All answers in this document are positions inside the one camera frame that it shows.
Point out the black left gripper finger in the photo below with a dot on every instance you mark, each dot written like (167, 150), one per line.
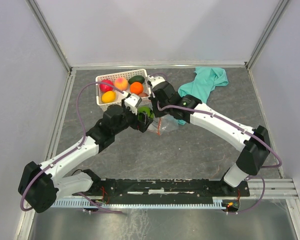
(149, 118)
(141, 122)

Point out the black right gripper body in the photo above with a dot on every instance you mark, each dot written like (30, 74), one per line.
(153, 98)

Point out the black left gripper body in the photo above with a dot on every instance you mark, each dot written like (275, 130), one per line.
(129, 119)

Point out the green toy watermelon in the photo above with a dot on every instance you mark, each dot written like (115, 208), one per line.
(144, 109)

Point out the clear zip top bag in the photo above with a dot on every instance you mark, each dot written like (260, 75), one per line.
(163, 125)

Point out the yellow toy lemon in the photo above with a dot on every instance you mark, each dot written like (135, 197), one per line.
(108, 97)

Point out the toy orange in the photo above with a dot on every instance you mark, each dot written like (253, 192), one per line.
(136, 88)

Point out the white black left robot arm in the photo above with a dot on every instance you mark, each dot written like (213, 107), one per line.
(42, 184)

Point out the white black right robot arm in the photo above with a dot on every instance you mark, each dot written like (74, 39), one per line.
(252, 143)

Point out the white perforated plastic basket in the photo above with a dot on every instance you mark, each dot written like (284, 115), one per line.
(119, 97)

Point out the brown toy kiwi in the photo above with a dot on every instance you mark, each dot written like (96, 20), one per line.
(143, 95)

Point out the dark green toy avocado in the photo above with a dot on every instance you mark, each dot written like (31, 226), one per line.
(136, 79)

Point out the red toy apple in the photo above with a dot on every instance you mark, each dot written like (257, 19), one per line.
(106, 85)

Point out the toy peach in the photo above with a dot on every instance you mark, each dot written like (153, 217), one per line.
(121, 83)

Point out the teal cloth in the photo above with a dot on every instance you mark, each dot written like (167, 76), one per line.
(205, 81)

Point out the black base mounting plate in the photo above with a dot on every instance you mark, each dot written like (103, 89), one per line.
(148, 191)

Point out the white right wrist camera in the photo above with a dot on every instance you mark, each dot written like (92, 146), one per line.
(153, 81)

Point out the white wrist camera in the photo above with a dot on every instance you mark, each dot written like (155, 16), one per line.
(131, 101)
(153, 81)

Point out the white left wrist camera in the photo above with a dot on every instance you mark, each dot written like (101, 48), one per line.
(131, 101)

